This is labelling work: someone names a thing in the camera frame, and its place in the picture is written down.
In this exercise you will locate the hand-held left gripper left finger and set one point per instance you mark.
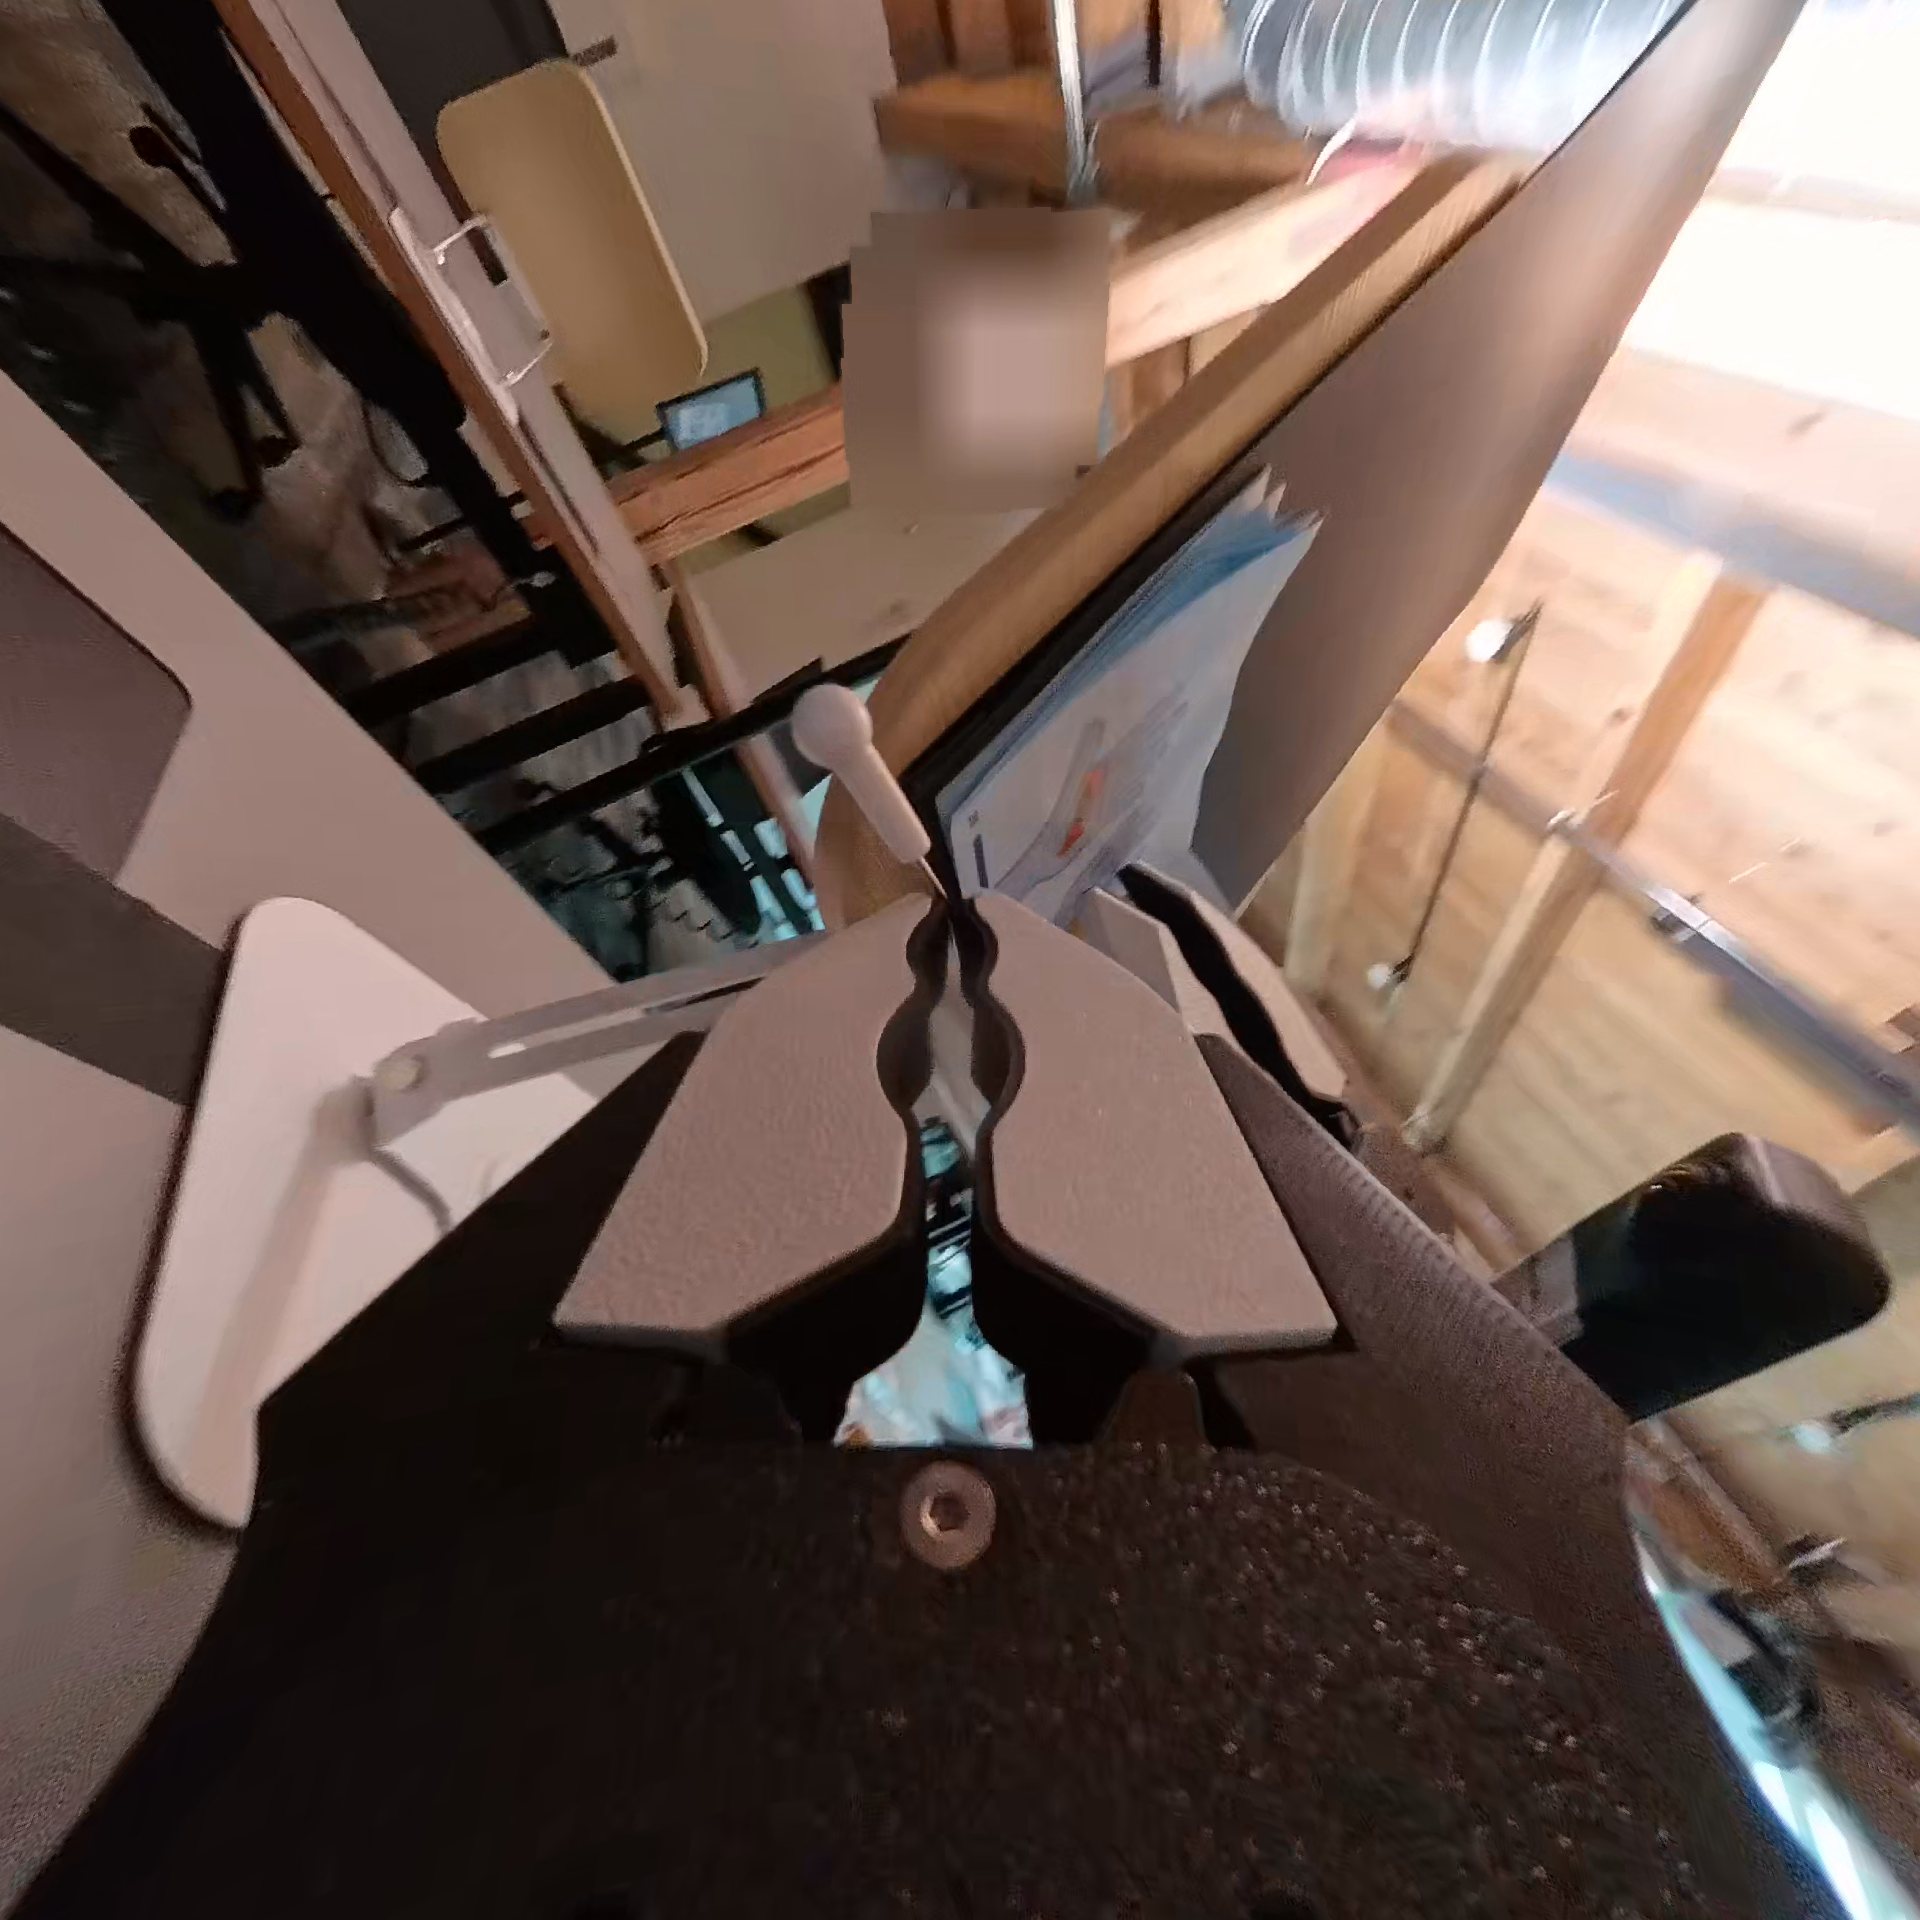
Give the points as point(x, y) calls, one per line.
point(751, 1168)

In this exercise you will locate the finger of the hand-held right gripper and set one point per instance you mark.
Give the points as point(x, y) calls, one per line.
point(1231, 978)

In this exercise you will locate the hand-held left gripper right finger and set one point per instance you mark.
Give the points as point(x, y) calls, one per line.
point(1157, 1168)

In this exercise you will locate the instruction booklet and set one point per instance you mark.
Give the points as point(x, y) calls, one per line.
point(1142, 720)

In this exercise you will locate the white book stand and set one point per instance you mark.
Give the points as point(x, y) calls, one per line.
point(271, 1198)

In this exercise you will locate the beige rounded panel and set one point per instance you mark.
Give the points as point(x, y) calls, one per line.
point(585, 240)

